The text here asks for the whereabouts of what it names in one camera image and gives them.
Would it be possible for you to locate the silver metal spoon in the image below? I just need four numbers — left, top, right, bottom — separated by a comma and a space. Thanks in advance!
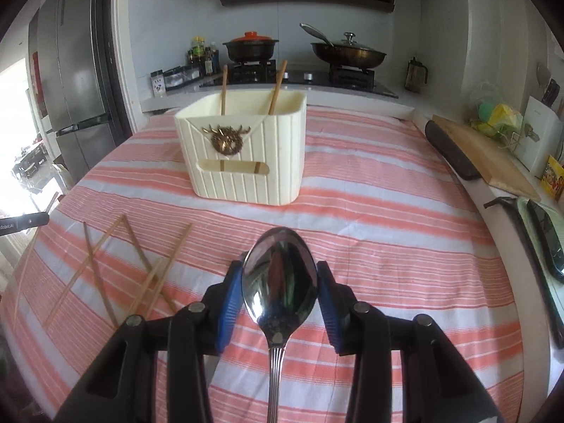
242, 227, 318, 422

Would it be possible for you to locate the light green tray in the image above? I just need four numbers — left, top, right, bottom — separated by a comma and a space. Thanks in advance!
516, 198, 563, 349

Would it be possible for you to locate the grey refrigerator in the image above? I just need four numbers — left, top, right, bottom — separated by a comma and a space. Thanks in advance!
35, 0, 132, 182

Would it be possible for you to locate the black smartphone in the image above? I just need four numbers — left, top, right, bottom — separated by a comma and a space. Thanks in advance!
527, 200, 564, 283

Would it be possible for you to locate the red white striped tablecloth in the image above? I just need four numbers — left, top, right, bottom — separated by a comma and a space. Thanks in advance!
1, 107, 527, 422

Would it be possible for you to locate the wooden cutting board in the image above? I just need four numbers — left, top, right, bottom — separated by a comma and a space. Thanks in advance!
432, 116, 541, 202

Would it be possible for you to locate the yellow printed cup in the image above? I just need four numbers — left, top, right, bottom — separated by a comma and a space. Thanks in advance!
540, 156, 564, 201

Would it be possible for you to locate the cream ribbed utensil holder box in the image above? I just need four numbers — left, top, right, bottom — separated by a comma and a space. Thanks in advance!
173, 88, 308, 207

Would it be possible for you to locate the condiment bottles group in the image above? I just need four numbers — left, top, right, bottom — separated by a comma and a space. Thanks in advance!
186, 35, 221, 78

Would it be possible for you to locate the wooden chopstick in holder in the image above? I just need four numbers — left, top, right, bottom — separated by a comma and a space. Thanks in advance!
268, 60, 288, 116
220, 64, 228, 116

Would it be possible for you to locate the white knife block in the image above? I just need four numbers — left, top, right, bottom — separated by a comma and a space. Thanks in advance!
514, 97, 563, 179

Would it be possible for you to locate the black clay pot red lid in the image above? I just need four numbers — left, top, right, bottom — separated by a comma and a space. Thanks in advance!
224, 32, 278, 64

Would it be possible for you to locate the black gas stove top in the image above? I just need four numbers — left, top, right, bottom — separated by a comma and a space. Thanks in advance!
227, 59, 399, 98

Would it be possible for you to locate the black wok with glass lid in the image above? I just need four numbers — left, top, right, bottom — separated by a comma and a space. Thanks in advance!
299, 23, 386, 71

